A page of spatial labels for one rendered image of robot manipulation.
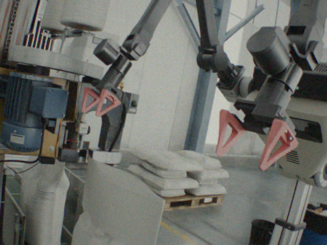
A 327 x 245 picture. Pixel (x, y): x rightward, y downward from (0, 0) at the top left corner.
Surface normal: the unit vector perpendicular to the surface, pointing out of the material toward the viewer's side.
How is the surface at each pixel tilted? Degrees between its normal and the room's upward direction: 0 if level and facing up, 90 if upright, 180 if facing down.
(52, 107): 90
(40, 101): 90
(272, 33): 62
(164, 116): 90
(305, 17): 70
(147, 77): 91
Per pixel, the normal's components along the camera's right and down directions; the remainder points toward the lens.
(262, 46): -0.61, -0.56
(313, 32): 0.58, 0.18
